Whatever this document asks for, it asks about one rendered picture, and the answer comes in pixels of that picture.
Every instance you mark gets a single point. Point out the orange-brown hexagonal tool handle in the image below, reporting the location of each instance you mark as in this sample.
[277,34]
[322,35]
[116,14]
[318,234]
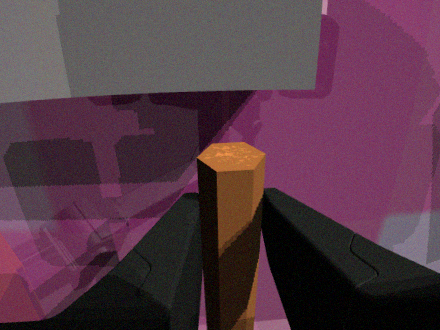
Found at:
[230,183]

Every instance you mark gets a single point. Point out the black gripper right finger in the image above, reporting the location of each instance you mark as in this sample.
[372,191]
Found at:
[330,278]

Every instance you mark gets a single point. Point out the grey rectangular panel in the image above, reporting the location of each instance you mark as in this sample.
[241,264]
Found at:
[88,48]

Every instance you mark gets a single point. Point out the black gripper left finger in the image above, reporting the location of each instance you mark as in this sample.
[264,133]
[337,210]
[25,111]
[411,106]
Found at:
[157,286]

